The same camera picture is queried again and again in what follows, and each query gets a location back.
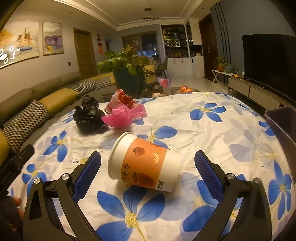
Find pink plastic bag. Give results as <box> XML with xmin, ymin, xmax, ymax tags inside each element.
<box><xmin>101</xmin><ymin>104</ymin><xmax>147</xmax><ymax>129</ymax></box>

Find red plastic bag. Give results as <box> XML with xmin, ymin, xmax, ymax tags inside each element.
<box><xmin>104</xmin><ymin>89</ymin><xmax>137</xmax><ymax>114</ymax></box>

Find grey trash bin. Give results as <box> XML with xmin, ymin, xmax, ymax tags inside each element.
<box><xmin>264</xmin><ymin>106</ymin><xmax>296</xmax><ymax>183</ymax></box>

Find person's left hand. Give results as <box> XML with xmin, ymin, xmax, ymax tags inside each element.
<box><xmin>10</xmin><ymin>196</ymin><xmax>24</xmax><ymax>232</ymax></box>

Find houndstooth cushion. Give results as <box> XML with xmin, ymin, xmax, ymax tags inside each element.
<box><xmin>3</xmin><ymin>100</ymin><xmax>49</xmax><ymax>154</ymax></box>

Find grey sectional sofa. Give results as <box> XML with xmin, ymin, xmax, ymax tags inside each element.
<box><xmin>1</xmin><ymin>72</ymin><xmax>116</xmax><ymax>152</ymax></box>

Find yellow cushion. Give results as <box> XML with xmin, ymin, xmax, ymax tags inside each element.
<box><xmin>39</xmin><ymin>88</ymin><xmax>78</xmax><ymax>118</ymax></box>

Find floral blue white tablecloth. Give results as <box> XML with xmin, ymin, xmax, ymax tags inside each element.
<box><xmin>9</xmin><ymin>92</ymin><xmax>295</xmax><ymax>240</ymax></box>

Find black plastic bag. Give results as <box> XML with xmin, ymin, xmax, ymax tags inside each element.
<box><xmin>73</xmin><ymin>95</ymin><xmax>107</xmax><ymax>134</ymax></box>

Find sailboat painting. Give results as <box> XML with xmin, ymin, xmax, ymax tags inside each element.
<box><xmin>1</xmin><ymin>21</ymin><xmax>40</xmax><ymax>68</ymax></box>

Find wooden door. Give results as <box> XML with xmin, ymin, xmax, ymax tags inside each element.
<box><xmin>73</xmin><ymin>28</ymin><xmax>98</xmax><ymax>79</ymax></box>

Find purple abstract painting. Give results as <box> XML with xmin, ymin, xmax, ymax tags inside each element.
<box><xmin>42</xmin><ymin>22</ymin><xmax>64</xmax><ymax>56</ymax></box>

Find grey tv cabinet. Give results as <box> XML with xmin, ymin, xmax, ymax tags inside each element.
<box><xmin>228</xmin><ymin>77</ymin><xmax>293</xmax><ymax>110</ymax></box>

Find plate of oranges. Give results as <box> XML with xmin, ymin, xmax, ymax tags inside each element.
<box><xmin>177</xmin><ymin>85</ymin><xmax>199</xmax><ymax>94</ymax></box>

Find green potted plant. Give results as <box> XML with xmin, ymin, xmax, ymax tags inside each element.
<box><xmin>97</xmin><ymin>45</ymin><xmax>149</xmax><ymax>97</ymax></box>

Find small white side table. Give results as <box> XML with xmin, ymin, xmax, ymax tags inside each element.
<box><xmin>211</xmin><ymin>69</ymin><xmax>234</xmax><ymax>86</ymax></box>

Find small potted plants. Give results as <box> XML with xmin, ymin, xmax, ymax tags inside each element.
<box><xmin>216</xmin><ymin>56</ymin><xmax>236</xmax><ymax>74</ymax></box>

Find pig figurine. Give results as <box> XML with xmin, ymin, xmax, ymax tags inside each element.
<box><xmin>152</xmin><ymin>92</ymin><xmax>163</xmax><ymax>98</ymax></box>

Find black television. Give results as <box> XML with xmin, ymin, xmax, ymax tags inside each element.
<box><xmin>242</xmin><ymin>34</ymin><xmax>295</xmax><ymax>100</ymax></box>

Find glass jar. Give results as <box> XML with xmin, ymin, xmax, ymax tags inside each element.
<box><xmin>152</xmin><ymin>85</ymin><xmax>163</xmax><ymax>93</ymax></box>

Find dark entrance door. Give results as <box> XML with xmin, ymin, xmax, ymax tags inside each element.
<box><xmin>199</xmin><ymin>14</ymin><xmax>218</xmax><ymax>81</ymax></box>

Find display cabinet shelving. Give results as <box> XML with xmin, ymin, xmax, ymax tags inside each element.
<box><xmin>161</xmin><ymin>25</ymin><xmax>189</xmax><ymax>58</ymax></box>

